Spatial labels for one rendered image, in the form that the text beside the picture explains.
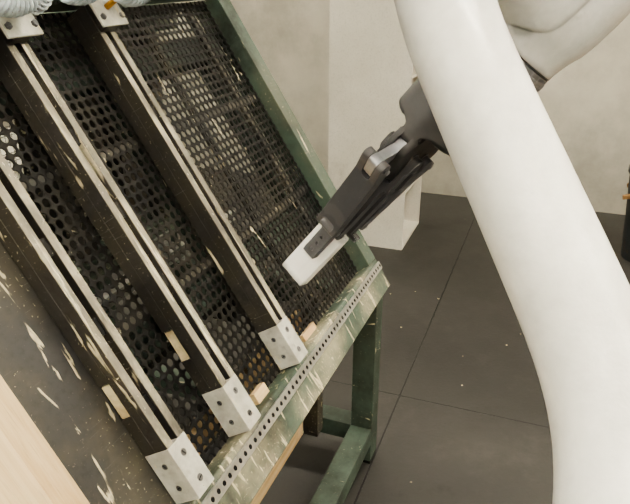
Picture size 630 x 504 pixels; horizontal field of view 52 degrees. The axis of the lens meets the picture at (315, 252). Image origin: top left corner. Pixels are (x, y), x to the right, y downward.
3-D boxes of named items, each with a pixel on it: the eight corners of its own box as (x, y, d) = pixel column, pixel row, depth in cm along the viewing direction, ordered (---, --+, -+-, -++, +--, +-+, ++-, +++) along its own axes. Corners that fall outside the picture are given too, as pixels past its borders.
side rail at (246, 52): (345, 276, 246) (369, 266, 240) (191, 10, 228) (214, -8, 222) (351, 268, 253) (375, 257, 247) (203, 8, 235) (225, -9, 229)
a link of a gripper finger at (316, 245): (349, 223, 62) (335, 226, 59) (317, 257, 64) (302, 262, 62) (339, 211, 62) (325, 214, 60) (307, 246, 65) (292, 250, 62)
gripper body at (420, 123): (444, 72, 61) (379, 144, 65) (412, 62, 53) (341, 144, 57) (500, 128, 59) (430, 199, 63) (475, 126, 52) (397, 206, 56)
